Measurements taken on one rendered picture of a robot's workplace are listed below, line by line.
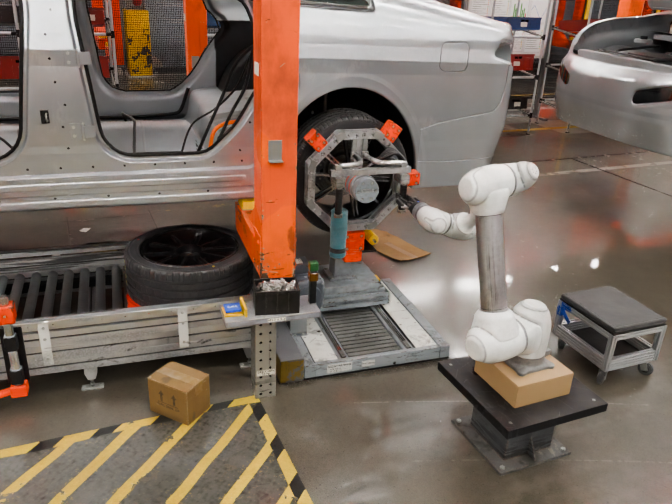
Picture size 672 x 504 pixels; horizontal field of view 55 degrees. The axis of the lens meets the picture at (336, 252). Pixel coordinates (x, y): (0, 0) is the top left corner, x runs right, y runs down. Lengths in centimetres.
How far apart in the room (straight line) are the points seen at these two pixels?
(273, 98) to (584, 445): 202
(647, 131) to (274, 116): 309
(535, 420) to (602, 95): 320
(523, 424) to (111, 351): 185
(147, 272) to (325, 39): 143
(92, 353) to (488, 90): 246
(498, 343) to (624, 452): 91
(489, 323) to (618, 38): 439
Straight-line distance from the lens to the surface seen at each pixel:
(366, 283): 369
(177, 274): 316
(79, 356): 319
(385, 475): 275
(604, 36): 644
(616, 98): 523
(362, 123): 338
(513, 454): 292
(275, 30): 271
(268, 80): 273
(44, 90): 324
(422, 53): 352
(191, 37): 543
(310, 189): 334
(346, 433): 293
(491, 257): 247
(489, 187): 239
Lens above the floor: 186
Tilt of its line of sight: 24 degrees down
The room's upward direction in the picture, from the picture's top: 3 degrees clockwise
